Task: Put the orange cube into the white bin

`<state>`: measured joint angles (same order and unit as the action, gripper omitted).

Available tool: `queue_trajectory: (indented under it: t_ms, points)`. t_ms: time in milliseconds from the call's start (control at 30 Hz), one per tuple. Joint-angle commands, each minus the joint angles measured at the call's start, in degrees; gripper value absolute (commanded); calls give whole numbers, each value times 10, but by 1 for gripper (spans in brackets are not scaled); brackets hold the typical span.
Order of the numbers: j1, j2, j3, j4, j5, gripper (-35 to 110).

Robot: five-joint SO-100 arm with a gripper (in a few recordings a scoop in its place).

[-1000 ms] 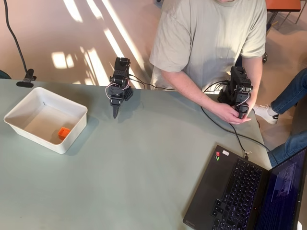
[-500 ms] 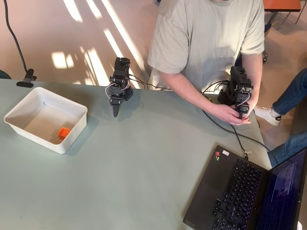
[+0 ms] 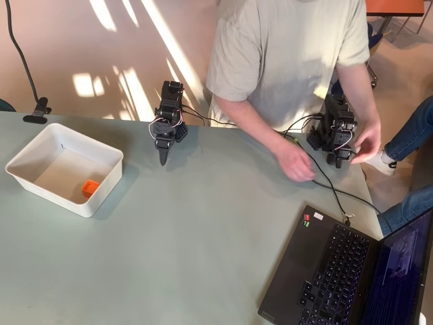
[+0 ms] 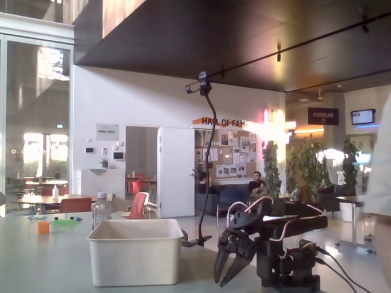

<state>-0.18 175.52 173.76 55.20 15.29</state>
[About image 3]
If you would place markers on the operator left forearm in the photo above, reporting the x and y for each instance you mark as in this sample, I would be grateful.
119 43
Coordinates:
358 91

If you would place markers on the operator left hand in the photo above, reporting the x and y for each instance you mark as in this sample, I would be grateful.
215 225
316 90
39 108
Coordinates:
370 142

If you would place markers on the black gooseneck camera mount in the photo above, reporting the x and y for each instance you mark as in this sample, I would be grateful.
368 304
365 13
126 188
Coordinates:
37 113

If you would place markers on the black laptop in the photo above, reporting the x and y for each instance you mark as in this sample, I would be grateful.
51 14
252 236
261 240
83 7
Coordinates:
304 264

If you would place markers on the white plastic bin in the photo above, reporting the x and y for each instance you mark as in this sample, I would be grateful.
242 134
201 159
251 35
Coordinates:
57 169

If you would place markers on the dark teal chair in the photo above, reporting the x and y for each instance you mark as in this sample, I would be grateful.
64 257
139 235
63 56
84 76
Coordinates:
6 106

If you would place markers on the operator right hand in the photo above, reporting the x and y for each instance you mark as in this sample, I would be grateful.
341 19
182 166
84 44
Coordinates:
297 166

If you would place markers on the orange table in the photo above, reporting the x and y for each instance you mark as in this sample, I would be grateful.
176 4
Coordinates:
395 6

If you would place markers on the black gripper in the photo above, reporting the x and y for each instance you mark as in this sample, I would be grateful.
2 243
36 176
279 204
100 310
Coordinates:
163 145

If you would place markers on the person in blue jeans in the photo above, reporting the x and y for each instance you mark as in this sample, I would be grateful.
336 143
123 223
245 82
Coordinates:
406 135

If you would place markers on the black leader arm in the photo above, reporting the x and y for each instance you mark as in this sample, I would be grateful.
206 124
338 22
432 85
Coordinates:
338 125

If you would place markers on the operator beige t-shirt torso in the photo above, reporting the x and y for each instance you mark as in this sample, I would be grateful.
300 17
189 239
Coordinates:
287 50

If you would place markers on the grey chair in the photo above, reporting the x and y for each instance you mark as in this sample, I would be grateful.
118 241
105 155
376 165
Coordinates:
421 166

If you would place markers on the black SO-100 follower arm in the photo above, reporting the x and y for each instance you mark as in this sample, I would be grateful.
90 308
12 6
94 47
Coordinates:
170 108

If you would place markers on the small white object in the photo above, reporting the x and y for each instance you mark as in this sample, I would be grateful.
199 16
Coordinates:
423 320

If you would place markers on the operator right forearm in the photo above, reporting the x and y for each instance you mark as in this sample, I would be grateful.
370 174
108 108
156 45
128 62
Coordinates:
253 125

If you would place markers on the navy blue garment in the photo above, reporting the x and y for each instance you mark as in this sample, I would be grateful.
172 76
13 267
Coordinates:
373 37

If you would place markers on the yellow chair chrome legs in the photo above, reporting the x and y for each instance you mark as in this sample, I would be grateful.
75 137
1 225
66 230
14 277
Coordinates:
379 45

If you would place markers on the orange cube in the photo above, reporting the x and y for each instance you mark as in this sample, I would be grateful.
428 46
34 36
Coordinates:
89 189

